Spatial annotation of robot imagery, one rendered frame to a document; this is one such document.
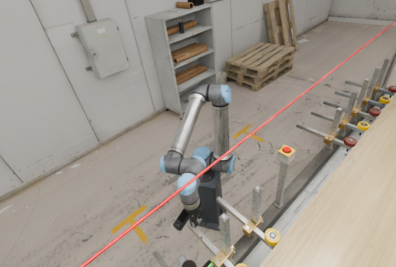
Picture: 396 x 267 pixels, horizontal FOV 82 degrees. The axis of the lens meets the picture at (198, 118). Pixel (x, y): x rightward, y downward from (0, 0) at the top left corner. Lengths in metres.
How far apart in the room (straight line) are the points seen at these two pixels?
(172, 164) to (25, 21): 2.33
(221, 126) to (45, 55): 2.21
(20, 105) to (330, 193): 3.06
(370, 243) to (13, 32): 3.28
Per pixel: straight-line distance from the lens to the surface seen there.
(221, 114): 1.54
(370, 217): 1.63
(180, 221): 1.23
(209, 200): 2.13
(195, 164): 1.14
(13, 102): 3.20
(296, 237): 1.44
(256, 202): 1.34
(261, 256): 1.68
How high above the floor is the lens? 2.15
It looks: 35 degrees down
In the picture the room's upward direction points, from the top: 8 degrees counter-clockwise
